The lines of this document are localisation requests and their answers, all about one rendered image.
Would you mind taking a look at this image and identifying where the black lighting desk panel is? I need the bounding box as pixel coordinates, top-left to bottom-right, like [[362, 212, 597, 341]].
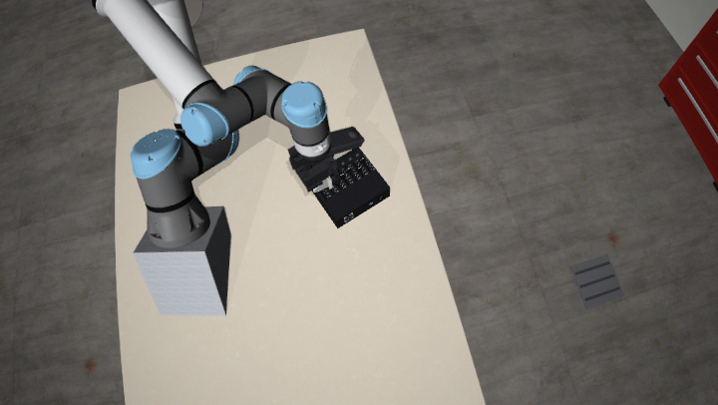
[[314, 148, 390, 228]]

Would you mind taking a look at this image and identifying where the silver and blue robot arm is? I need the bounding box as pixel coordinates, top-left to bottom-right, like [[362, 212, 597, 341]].
[[89, 0, 365, 248]]

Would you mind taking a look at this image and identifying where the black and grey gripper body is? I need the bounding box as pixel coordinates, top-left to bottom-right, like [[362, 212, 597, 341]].
[[288, 144, 339, 192]]

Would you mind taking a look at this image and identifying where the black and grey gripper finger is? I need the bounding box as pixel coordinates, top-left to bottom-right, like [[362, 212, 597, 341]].
[[313, 169, 341, 193]]

